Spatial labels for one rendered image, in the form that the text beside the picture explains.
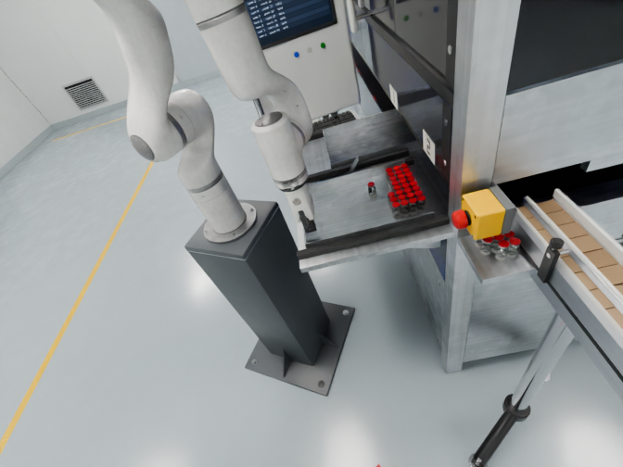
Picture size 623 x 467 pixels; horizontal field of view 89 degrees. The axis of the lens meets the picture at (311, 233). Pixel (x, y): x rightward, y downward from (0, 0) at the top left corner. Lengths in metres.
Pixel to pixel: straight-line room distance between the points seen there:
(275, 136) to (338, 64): 1.00
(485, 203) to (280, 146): 0.43
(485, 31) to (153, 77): 0.63
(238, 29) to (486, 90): 0.43
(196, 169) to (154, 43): 0.32
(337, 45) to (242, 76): 1.02
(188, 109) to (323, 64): 0.85
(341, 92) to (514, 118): 1.09
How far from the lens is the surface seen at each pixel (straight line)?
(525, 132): 0.74
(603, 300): 0.74
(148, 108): 0.85
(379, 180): 1.04
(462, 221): 0.71
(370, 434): 1.55
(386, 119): 1.36
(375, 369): 1.62
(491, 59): 0.64
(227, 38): 0.63
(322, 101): 1.67
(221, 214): 1.02
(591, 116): 0.80
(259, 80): 0.65
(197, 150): 0.98
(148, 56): 0.81
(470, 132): 0.68
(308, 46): 1.59
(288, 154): 0.71
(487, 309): 1.20
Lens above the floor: 1.51
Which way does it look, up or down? 43 degrees down
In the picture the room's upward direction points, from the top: 21 degrees counter-clockwise
